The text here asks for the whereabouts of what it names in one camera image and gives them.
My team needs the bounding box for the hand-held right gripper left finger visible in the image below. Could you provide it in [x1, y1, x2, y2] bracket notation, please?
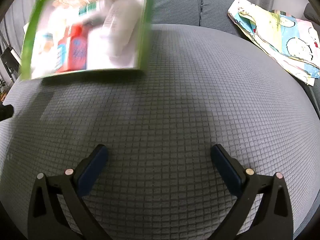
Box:
[27, 144, 110, 240]

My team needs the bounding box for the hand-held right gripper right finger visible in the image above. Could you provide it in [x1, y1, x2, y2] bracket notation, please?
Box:
[209, 144, 293, 240]

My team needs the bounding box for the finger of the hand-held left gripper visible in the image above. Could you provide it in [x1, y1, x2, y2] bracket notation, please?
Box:
[0, 104, 13, 122]

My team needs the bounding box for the red blue carton pack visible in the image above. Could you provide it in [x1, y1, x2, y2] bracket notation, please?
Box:
[57, 25, 88, 72]

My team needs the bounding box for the green cardboard box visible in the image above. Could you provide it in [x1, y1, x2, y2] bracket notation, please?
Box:
[19, 0, 153, 81]

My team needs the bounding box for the black stand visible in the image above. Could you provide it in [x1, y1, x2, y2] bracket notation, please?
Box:
[0, 45, 21, 80]

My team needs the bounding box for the printed blanket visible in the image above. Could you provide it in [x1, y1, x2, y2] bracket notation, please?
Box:
[227, 0, 320, 85]

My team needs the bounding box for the dark grey cushion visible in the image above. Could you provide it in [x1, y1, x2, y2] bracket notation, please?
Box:
[304, 3, 320, 22]

